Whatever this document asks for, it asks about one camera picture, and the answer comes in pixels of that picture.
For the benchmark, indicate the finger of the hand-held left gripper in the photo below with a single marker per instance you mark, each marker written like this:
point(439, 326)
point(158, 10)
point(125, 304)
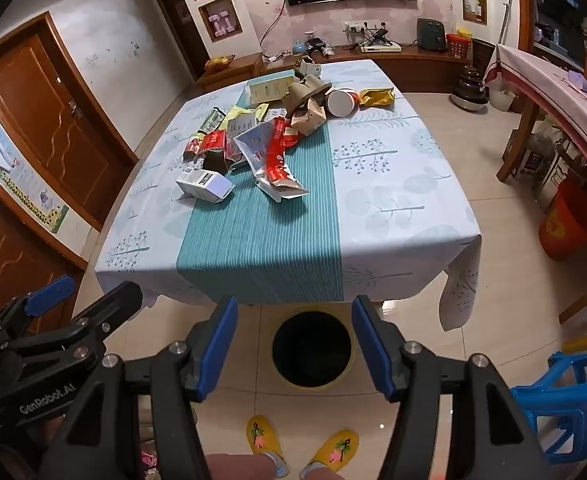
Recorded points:
point(51, 295)
point(116, 302)

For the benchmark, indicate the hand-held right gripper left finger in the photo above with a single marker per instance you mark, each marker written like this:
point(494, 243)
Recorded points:
point(218, 345)

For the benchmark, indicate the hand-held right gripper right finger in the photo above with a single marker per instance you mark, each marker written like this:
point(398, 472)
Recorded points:
point(373, 350)

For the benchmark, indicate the black bin with yellow rim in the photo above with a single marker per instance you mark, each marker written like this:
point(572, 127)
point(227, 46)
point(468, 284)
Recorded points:
point(311, 350)

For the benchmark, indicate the pale yellow long box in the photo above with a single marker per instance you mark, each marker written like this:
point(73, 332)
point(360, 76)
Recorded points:
point(269, 87)

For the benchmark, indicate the person's right hand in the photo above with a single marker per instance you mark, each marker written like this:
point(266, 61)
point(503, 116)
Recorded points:
point(243, 467)

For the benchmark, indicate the brown wavy wooden panel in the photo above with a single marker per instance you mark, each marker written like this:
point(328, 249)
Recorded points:
point(8, 260)

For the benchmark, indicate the yellow embroidered slipper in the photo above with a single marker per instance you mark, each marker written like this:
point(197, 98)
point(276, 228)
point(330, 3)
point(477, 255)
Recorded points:
point(262, 435)
point(336, 447)

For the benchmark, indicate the white cardboard box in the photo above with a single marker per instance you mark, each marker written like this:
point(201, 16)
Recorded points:
point(203, 186)

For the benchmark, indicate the table with leaf tablecloth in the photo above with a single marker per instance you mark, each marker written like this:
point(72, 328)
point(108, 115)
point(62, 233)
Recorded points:
point(383, 200)

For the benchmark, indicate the dark small box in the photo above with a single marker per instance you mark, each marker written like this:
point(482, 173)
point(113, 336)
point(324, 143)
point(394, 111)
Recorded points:
point(217, 162)

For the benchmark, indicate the silver red foil packet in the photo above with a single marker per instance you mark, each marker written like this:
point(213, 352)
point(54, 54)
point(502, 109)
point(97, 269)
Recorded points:
point(278, 172)

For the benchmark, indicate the brown wooden door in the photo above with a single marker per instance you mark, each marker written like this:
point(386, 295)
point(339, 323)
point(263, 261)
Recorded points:
point(53, 110)

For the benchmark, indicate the blue plastic stool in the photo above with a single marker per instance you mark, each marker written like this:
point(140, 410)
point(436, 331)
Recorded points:
point(563, 405)

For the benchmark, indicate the white printed packet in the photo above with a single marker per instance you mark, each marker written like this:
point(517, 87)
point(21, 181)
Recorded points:
point(254, 145)

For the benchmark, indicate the green black packet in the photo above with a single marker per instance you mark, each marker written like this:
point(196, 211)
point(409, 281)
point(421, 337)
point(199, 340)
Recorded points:
point(212, 119)

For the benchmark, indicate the yellow green bag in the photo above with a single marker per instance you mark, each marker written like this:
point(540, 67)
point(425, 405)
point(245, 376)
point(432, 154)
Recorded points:
point(246, 112)

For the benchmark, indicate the orange bucket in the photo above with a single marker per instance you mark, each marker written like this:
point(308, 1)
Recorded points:
point(568, 220)

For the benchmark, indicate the brown box with dark face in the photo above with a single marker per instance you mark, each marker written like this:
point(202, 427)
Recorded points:
point(309, 121)

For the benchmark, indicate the red white canister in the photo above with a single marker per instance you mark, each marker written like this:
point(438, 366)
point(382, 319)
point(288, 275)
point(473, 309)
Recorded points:
point(341, 103)

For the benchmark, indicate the yellow snack packet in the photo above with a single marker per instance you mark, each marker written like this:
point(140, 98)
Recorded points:
point(376, 98)

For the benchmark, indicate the wooden side cabinet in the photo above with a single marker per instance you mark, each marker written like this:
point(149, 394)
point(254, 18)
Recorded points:
point(231, 77)

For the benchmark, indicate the fruit bowl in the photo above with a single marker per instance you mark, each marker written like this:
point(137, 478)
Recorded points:
point(218, 63)

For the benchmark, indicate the black cooker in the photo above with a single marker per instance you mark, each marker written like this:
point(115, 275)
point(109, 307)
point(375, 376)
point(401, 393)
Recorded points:
point(469, 89)

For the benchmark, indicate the white bucket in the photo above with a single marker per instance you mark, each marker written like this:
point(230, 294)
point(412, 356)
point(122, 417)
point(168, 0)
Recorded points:
point(501, 99)

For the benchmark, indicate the dark brown inner door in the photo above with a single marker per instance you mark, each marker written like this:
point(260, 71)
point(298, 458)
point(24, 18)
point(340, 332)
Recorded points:
point(178, 20)

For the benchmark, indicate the long wooden television cabinet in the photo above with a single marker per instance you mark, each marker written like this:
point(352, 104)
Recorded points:
point(413, 62)

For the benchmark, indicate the pink dumbbell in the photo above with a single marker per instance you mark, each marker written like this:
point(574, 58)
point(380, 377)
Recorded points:
point(216, 23)
point(227, 22)

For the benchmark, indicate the white set-top box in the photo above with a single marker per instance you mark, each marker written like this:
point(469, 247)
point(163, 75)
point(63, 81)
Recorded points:
point(381, 48)

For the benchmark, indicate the blue teapot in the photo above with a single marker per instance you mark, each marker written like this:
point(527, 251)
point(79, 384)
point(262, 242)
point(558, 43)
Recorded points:
point(298, 48)

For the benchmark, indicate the black board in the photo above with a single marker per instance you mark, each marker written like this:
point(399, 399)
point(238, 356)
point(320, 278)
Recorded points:
point(483, 57)

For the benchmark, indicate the black small device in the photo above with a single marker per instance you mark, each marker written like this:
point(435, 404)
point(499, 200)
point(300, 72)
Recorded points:
point(317, 42)

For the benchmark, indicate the black stand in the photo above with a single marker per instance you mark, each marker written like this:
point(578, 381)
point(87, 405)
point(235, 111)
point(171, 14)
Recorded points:
point(379, 36)

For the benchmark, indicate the red basket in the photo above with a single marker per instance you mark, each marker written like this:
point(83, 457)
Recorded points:
point(457, 46)

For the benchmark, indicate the dark green toaster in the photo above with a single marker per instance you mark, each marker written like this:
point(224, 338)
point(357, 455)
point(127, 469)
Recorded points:
point(432, 35)

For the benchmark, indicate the pink tablecloth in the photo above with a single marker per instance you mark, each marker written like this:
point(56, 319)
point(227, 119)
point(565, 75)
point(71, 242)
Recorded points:
point(558, 87)

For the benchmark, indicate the white power strip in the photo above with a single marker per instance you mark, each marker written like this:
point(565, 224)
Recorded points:
point(359, 25)

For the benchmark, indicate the wall poster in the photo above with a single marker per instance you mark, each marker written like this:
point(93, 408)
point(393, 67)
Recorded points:
point(18, 180)

